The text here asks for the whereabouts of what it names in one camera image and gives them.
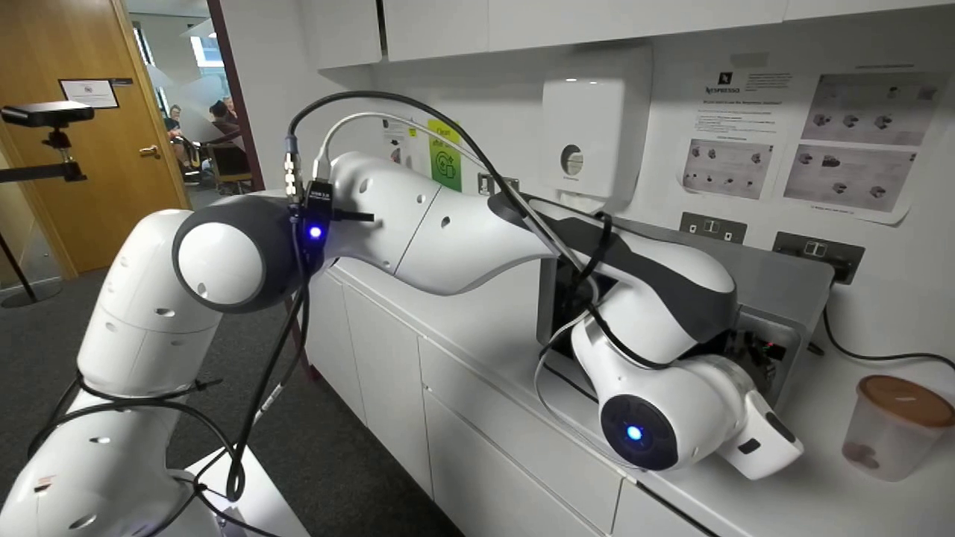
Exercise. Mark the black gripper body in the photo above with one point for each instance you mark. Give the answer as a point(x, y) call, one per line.
point(765, 354)

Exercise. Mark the silver microwave oven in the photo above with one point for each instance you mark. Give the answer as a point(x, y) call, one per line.
point(775, 279)

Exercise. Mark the white robot base platform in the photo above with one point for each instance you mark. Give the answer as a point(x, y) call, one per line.
point(268, 497)

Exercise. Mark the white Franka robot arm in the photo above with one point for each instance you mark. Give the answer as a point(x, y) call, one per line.
point(447, 233)

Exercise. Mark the plastic container with cork lid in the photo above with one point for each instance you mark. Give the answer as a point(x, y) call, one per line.
point(889, 427)

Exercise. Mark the small photo instruction sheet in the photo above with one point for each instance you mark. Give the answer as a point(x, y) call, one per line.
point(729, 167)

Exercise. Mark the wide photo instruction sheet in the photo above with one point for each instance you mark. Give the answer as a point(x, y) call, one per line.
point(850, 178)
point(869, 109)

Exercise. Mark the white text notice sheet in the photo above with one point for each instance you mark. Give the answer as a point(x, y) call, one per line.
point(741, 88)

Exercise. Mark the white paper towel dispenser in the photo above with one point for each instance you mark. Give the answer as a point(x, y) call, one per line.
point(598, 138)

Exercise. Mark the white base cabinet unit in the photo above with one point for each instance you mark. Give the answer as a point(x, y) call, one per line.
point(467, 448)

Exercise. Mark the green clean after use sign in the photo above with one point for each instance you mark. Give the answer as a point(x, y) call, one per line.
point(446, 166)

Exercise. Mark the black office chair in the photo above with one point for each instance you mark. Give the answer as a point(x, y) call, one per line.
point(229, 160)

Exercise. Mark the orange wooden door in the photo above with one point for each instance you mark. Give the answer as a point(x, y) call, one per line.
point(100, 209)

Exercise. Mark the white door sign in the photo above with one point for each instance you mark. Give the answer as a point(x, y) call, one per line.
point(89, 93)

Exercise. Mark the steel double wall socket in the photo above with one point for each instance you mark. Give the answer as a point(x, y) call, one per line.
point(819, 258)
point(713, 229)

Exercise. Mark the small steel wall switch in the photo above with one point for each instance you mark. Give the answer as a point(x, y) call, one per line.
point(486, 182)

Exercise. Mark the white wall cabinet row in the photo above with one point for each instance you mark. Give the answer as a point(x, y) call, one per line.
point(496, 26)

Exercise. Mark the dark red door frame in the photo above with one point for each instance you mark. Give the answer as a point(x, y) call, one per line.
point(240, 100)

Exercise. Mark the black camera tripod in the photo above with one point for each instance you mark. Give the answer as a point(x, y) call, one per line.
point(40, 173)

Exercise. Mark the black stereo camera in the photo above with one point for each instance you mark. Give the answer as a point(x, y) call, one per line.
point(44, 111)

